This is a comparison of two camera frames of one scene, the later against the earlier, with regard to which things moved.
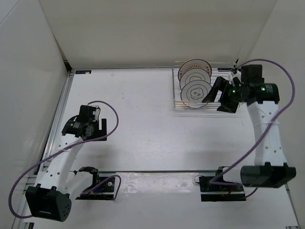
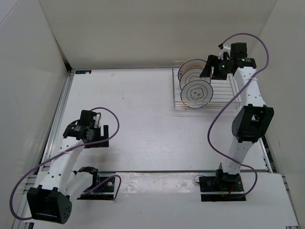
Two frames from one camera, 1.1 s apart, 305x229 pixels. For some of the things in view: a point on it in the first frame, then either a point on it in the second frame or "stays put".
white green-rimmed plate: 194,74 stays put
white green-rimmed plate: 193,92 stays put
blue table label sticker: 83,72 stays put
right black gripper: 221,84 to 213,61
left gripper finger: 96,134 to 105,144
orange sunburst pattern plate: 194,63 stays put
